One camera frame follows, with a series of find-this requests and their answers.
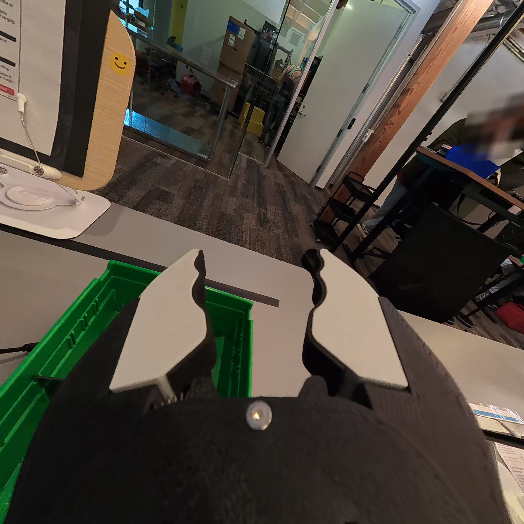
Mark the red bag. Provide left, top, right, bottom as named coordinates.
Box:
left=493, top=303, right=524, bottom=337

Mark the blue striped paper leaflet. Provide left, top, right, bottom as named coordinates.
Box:
left=469, top=401, right=524, bottom=435

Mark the black fabric bin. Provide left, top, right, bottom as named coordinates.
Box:
left=370, top=203, right=516, bottom=324

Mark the white printed paper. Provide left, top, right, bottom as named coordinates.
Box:
left=491, top=440, right=524, bottom=524

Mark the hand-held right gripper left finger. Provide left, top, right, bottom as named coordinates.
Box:
left=110, top=249, right=218, bottom=404

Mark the white door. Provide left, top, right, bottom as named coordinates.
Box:
left=278, top=0, right=412, bottom=187

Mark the cardboard box with blue label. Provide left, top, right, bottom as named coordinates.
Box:
left=219, top=16, right=255, bottom=74

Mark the metal handrail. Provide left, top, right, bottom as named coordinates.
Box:
left=127, top=31, right=239, bottom=123

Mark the wooden desk with black frame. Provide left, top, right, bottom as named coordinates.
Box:
left=415, top=147, right=524, bottom=218

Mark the plain cardboard box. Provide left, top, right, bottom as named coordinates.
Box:
left=211, top=63, right=244, bottom=111

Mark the black metal pole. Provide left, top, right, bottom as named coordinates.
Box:
left=327, top=0, right=524, bottom=254

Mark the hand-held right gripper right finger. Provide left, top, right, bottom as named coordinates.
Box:
left=302, top=248, right=411, bottom=398

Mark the wooden backing board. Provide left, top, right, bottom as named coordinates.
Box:
left=61, top=10, right=136, bottom=191

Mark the white printed instruction sheet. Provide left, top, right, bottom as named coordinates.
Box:
left=0, top=0, right=66, bottom=156

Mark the white document stand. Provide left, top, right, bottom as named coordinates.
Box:
left=0, top=137, right=111, bottom=240

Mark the yellow step stool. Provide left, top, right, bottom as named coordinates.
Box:
left=239, top=102, right=266, bottom=136

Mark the wooden pillar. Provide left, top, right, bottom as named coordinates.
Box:
left=348, top=0, right=496, bottom=193

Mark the black utility cart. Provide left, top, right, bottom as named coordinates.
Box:
left=313, top=172, right=379, bottom=246

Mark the green plastic bin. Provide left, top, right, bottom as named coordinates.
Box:
left=0, top=260, right=254, bottom=488

